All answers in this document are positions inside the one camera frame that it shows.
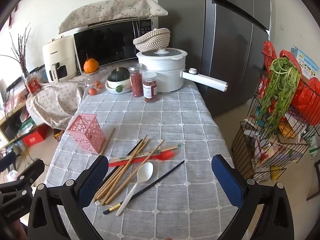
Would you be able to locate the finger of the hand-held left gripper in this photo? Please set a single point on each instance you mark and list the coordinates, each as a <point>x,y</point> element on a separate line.
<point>35,168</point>

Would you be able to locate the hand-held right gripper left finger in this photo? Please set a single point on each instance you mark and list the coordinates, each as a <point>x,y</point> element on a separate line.
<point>93,180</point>

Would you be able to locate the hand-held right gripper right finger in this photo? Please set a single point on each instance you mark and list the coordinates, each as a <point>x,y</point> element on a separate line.
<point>228,182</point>

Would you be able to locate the pink perforated utensil holder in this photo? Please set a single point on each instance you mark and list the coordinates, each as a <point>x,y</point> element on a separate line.
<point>86,135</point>

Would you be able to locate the white plastic spoon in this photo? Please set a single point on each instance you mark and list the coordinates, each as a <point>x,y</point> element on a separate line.
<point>145,172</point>

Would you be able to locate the disposable chopsticks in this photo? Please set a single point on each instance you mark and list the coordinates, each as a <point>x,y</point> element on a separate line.
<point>145,153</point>

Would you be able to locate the black chopstick with gold end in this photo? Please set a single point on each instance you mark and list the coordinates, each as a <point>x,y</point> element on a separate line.
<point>162,175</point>

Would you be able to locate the red plastic spoon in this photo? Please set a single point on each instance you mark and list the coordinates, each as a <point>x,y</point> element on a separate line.
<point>167,155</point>

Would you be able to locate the red cardboard box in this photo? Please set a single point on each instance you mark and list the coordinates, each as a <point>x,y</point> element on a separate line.
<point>35,138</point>

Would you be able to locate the wooden shelf unit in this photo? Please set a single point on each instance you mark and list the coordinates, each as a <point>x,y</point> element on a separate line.
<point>10,116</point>

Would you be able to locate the white small-flowered cloth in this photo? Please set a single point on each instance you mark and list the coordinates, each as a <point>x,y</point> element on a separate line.
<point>52,102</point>

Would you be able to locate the grey checked tablecloth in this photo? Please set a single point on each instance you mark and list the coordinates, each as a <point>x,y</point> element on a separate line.
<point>175,120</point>

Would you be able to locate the small tangerine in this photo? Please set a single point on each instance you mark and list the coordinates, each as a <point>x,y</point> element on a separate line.
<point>92,91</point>
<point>99,85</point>

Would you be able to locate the green lime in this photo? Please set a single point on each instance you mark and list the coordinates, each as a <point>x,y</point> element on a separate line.
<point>118,89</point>

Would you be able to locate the white bowl and plate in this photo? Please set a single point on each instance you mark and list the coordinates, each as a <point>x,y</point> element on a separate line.
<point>127,90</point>

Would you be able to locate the clear glass jar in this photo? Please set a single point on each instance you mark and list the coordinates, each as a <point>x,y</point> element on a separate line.
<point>90,80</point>

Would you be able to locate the dried branches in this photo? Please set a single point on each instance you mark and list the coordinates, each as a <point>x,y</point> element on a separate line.
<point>24,67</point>

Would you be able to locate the tall jar of red berries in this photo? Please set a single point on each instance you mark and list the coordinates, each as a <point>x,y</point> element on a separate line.
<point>136,85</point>

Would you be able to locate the labelled jar of red berries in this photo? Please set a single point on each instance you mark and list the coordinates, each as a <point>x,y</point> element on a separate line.
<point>150,90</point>

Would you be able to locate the green squash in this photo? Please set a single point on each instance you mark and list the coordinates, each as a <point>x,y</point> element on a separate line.
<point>117,75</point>

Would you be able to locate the green leafy vegetables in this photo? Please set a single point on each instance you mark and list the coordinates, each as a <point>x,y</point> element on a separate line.
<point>280,87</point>

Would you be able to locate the large orange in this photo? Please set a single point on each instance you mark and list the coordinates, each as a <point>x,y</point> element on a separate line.
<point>90,65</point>

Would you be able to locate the large red plastic bag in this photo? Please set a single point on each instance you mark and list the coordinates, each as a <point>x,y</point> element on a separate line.
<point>307,97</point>

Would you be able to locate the white electric pot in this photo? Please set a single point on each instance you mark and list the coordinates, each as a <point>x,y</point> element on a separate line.
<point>170,80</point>

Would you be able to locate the cream air fryer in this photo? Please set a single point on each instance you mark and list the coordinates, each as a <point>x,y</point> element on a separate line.
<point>58,52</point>

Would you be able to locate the grey refrigerator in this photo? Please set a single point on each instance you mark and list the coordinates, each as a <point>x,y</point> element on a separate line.
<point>225,55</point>

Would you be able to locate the black microwave oven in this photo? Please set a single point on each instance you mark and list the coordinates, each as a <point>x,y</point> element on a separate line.
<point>105,45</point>

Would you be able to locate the small red plastic bag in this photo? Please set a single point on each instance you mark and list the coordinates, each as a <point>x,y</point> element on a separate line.
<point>268,51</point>

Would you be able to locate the white pot lid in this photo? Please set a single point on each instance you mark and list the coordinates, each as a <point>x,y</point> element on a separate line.
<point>175,53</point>

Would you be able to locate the printed paper box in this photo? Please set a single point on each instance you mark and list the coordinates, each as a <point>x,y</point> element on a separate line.
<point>308,65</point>

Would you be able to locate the floral cover cloth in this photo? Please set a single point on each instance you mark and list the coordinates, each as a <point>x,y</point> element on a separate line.
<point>107,10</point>

